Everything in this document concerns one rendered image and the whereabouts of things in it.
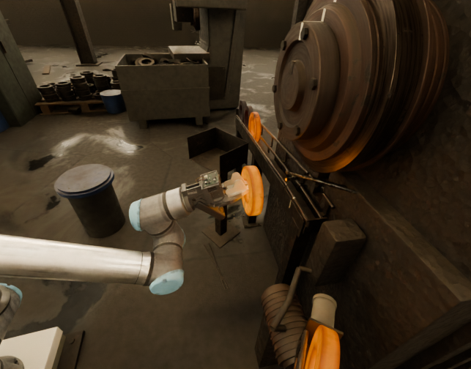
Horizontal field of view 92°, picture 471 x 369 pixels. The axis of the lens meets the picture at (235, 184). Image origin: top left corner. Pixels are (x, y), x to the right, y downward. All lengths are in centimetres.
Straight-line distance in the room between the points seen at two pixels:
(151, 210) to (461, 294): 70
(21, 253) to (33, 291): 112
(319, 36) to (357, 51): 9
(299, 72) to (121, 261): 64
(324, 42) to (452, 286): 54
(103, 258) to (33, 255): 13
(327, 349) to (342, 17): 65
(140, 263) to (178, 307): 77
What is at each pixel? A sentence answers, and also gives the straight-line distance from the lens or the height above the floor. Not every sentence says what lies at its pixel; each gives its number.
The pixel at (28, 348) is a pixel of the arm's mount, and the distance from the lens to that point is 139.
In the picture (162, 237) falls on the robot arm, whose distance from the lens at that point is 75.
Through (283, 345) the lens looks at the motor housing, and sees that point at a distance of 81.
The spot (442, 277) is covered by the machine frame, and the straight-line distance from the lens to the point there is 62.
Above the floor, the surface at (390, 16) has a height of 127.
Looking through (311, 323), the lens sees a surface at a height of 71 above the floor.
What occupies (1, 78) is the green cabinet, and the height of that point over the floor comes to 54.
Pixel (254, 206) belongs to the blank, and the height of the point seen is 83.
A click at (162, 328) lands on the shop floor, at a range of 139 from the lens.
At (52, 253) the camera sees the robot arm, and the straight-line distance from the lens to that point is 67.
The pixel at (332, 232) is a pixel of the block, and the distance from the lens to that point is 69.
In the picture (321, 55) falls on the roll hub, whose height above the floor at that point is 120.
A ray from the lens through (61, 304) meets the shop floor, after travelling 165.
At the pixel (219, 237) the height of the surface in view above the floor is 1.
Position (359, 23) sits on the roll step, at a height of 126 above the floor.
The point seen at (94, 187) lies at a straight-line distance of 155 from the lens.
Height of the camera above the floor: 127
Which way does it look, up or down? 38 degrees down
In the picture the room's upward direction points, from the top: 2 degrees clockwise
